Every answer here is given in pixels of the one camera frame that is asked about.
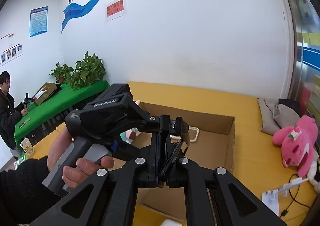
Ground person's left forearm black sleeve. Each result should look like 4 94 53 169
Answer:
1 156 61 225

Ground potted green plant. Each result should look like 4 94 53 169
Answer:
68 52 106 90

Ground pink strawberry plush toy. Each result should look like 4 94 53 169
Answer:
272 115 318 177

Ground paper cup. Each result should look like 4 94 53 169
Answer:
20 138 34 156

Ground brown cardboard box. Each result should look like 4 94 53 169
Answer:
56 102 236 226

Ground red wall sign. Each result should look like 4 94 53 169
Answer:
106 0 126 21

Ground black sunglasses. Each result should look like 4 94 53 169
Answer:
159 138 190 185

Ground white earbuds case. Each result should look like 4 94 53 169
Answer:
161 219 182 226

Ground seated person in black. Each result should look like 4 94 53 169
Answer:
0 71 28 150

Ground brown box on green table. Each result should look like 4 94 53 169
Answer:
33 83 61 106

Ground blue wall poster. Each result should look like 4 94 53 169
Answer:
29 6 48 37

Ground grey cloth bag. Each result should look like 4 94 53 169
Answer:
258 98 300 135

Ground green covered table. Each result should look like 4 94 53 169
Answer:
14 80 109 145

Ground clear white phone case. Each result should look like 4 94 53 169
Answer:
170 126 200 143

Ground small potted plant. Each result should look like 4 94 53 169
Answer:
49 62 74 84

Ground person's left hand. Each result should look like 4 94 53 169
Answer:
47 127 114 189

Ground white phone stand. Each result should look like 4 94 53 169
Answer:
261 177 310 217

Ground blue pink plush toy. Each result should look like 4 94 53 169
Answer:
120 128 140 144

